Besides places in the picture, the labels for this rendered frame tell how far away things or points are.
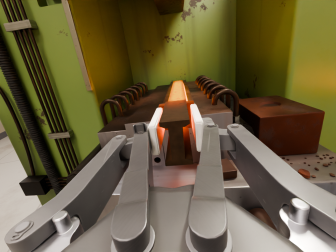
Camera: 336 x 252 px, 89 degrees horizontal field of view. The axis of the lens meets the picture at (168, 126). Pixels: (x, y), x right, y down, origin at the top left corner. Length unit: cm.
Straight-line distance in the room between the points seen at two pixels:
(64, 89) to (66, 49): 8
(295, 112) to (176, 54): 51
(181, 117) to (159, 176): 13
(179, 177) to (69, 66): 32
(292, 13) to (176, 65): 40
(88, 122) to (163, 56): 40
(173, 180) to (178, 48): 56
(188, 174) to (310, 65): 33
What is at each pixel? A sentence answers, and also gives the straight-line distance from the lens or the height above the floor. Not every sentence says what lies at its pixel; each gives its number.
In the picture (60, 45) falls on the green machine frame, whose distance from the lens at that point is 44.
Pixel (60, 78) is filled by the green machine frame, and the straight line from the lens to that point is 45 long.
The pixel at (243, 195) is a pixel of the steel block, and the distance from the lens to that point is 24.
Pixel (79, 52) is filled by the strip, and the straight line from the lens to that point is 42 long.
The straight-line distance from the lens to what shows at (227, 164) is 25.
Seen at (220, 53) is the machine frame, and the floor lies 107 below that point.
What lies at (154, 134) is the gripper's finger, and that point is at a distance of 16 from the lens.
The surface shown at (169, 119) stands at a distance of 15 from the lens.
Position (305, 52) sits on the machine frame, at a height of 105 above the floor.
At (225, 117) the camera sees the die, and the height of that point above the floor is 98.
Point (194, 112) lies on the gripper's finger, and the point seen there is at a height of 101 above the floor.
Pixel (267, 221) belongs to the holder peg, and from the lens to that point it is 25.
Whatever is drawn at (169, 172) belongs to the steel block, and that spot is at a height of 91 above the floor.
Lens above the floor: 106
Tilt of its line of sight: 20 degrees down
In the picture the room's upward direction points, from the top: 8 degrees counter-clockwise
